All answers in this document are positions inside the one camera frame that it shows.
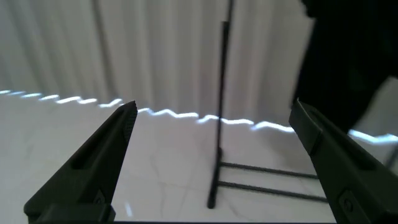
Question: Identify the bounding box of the white curtain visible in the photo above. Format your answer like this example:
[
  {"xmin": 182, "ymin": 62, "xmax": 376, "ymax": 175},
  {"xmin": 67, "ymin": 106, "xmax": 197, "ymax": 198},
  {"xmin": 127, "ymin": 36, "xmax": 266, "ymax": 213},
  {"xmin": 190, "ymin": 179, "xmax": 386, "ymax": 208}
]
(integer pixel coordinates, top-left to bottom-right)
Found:
[{"xmin": 0, "ymin": 0, "xmax": 398, "ymax": 146}]

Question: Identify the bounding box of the black clothes rack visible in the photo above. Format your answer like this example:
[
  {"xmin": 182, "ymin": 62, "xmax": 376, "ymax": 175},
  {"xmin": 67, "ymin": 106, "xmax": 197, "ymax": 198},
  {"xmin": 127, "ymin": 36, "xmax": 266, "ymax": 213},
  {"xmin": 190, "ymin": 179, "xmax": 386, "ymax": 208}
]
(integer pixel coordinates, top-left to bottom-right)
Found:
[{"xmin": 206, "ymin": 0, "xmax": 398, "ymax": 210}]

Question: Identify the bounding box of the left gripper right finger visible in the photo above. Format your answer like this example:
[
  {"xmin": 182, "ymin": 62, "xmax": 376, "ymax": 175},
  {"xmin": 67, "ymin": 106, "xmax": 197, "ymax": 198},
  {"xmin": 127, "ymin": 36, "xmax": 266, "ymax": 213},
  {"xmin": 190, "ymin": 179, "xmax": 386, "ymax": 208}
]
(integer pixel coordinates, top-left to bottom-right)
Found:
[{"xmin": 288, "ymin": 99, "xmax": 398, "ymax": 222}]

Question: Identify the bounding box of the black garment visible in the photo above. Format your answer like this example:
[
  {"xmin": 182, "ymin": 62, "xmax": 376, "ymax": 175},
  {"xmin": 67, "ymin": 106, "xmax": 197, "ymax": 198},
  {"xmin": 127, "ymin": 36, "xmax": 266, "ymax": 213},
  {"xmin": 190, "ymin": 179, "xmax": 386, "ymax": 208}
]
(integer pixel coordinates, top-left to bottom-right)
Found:
[{"xmin": 292, "ymin": 0, "xmax": 398, "ymax": 134}]

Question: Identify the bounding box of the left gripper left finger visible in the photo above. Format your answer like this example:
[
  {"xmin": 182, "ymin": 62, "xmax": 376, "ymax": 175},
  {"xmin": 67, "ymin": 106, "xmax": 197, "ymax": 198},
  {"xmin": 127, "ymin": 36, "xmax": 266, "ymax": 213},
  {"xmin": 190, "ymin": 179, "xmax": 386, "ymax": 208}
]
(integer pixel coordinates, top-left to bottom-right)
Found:
[{"xmin": 24, "ymin": 100, "xmax": 138, "ymax": 222}]

